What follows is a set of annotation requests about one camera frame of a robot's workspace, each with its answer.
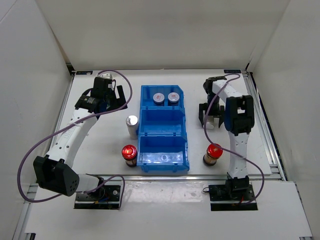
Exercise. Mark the near blue storage bin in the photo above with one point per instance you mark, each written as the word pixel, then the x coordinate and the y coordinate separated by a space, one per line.
pixel 163 153

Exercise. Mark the red-lid sauce jar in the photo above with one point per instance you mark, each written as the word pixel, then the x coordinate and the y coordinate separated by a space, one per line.
pixel 213 153
pixel 129 153

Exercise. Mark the left red-lid sauce jar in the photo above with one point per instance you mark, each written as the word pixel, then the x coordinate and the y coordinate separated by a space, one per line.
pixel 129 153

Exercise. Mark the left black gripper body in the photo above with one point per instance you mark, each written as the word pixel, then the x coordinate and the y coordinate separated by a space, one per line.
pixel 110 98

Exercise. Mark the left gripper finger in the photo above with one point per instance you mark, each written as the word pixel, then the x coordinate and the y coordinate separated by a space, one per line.
pixel 115 105
pixel 120 97

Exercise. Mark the right black logo label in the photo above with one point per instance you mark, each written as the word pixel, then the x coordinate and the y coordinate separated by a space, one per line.
pixel 232 71

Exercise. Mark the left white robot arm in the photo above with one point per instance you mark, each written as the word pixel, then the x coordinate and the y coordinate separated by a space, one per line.
pixel 54 170

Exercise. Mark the black logo label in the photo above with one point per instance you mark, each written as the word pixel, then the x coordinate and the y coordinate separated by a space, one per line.
pixel 85 72
pixel 232 71

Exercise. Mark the silver-lid blue-label bottle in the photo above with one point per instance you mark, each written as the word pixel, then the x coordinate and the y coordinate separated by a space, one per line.
pixel 210 123
pixel 132 123

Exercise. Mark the right red-lid sauce jar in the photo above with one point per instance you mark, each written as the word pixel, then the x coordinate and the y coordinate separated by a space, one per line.
pixel 213 153

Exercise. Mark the left black logo label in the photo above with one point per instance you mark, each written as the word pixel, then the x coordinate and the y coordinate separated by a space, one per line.
pixel 85 72

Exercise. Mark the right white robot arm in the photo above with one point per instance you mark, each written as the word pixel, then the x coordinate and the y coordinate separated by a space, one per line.
pixel 236 112

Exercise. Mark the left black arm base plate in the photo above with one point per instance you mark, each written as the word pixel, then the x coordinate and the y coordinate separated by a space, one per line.
pixel 106 198

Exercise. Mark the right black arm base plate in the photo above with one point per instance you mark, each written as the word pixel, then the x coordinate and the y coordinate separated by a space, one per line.
pixel 220 200

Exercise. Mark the white-lid spice jar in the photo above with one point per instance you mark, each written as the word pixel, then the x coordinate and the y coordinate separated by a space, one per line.
pixel 173 99
pixel 158 99

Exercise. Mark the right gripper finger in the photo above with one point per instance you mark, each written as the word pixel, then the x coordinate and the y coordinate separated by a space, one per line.
pixel 221 116
pixel 202 108

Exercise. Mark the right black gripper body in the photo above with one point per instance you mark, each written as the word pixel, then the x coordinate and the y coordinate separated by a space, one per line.
pixel 214 108

